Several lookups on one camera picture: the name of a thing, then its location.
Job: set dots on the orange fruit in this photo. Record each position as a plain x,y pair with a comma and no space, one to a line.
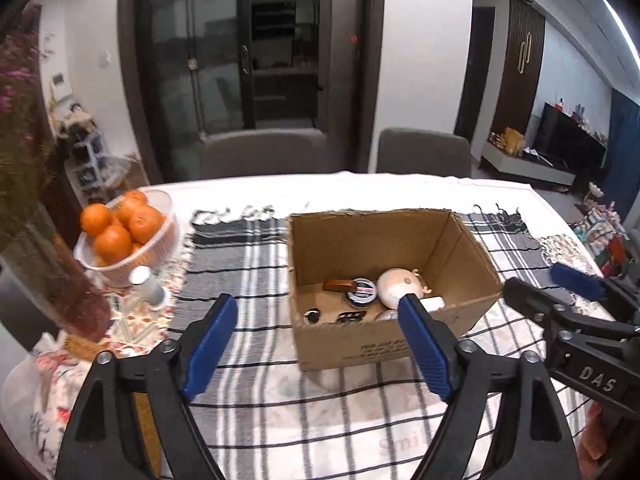
112,245
95,218
144,223

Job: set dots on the blue curtain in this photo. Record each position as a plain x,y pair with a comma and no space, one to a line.
621,181

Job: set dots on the beige round cable reel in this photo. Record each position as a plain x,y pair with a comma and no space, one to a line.
395,283

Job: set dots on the grey chair right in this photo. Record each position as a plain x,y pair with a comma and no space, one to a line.
414,151

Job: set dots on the brown leather piece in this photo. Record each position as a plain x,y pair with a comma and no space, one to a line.
340,286

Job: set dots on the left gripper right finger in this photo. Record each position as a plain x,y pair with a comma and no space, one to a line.
531,438

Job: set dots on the patterned floral mat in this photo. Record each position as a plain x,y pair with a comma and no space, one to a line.
565,254

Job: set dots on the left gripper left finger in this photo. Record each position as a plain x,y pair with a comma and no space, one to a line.
104,439

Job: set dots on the white power adapter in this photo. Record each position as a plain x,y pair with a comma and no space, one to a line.
432,304

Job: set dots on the black bike light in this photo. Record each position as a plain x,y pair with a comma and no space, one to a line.
350,317

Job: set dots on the grey chair left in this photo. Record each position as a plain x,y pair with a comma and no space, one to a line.
263,152

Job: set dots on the black glass sliding door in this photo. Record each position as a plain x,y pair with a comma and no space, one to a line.
188,70

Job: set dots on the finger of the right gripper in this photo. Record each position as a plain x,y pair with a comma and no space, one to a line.
611,293
544,310

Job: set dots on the brown cardboard box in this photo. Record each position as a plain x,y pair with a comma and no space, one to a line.
348,270

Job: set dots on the dried purple flowers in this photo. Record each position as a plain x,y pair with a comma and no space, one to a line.
26,141

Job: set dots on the tissue pack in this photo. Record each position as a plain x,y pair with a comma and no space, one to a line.
37,399

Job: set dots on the black tv cabinet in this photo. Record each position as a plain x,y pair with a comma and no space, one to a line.
563,139

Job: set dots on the white fruit basket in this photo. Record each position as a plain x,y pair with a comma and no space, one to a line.
152,254

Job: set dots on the right human hand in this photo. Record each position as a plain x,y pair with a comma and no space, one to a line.
609,446

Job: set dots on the grey chair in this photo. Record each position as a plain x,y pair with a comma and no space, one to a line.
414,151
263,152

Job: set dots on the small white cup lamp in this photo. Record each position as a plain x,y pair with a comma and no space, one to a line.
148,287

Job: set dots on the glass vase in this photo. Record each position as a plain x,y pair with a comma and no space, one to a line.
51,277

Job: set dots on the woven tissue box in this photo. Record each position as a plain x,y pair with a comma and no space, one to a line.
84,349

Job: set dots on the plaid grey white cloth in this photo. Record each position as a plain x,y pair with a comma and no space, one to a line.
299,395

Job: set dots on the green round tin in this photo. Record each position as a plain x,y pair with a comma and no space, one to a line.
363,294

